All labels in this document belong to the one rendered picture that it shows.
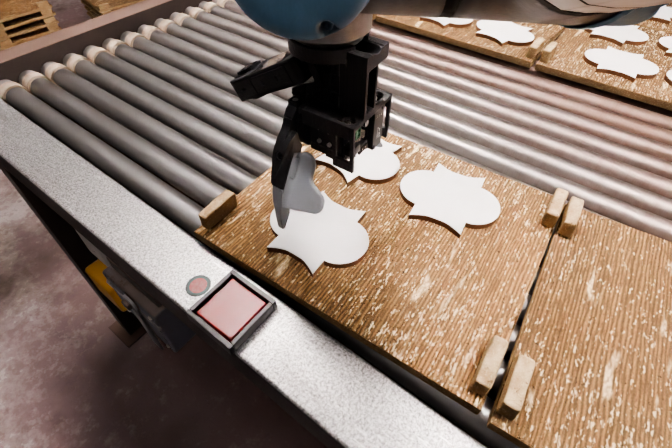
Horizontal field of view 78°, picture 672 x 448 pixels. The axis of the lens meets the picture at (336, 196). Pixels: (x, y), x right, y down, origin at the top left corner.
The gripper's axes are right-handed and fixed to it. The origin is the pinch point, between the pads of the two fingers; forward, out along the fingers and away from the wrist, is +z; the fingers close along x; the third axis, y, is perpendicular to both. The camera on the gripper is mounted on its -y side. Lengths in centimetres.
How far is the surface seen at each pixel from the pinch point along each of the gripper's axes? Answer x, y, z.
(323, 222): 1.1, 0.1, 7.5
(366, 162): 15.2, -1.5, 7.6
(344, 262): -2.9, 6.1, 7.5
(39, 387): -41, -84, 102
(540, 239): 15.7, 25.6, 8.5
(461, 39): 67, -6, 9
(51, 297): -21, -112, 102
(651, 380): 3.1, 40.2, 8.5
